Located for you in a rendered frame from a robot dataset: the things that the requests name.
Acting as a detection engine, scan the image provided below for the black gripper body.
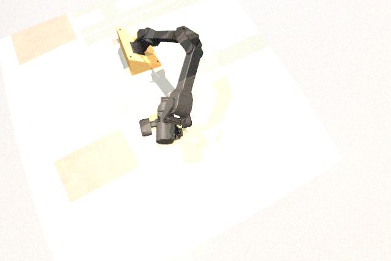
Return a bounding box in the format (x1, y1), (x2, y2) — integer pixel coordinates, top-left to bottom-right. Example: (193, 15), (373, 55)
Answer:
(139, 114), (192, 137)

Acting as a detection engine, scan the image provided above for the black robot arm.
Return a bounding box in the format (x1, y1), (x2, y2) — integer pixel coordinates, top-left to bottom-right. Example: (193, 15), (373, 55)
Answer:
(130, 26), (203, 145)

